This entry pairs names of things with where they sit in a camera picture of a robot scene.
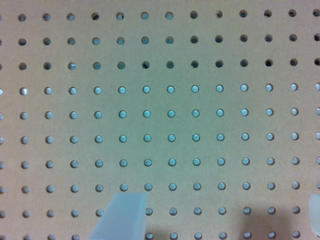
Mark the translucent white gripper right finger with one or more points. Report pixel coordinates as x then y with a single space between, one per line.
314 213

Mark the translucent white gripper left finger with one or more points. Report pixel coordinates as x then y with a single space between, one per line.
124 218

